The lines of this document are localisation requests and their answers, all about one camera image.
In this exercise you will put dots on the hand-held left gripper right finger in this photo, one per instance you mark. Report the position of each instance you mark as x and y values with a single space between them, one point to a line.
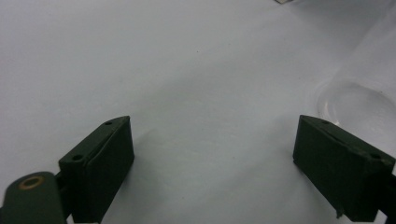
339 168

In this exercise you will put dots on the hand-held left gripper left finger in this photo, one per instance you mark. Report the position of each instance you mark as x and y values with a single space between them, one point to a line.
99 168

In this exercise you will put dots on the small grey object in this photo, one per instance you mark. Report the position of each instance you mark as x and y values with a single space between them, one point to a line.
282 1

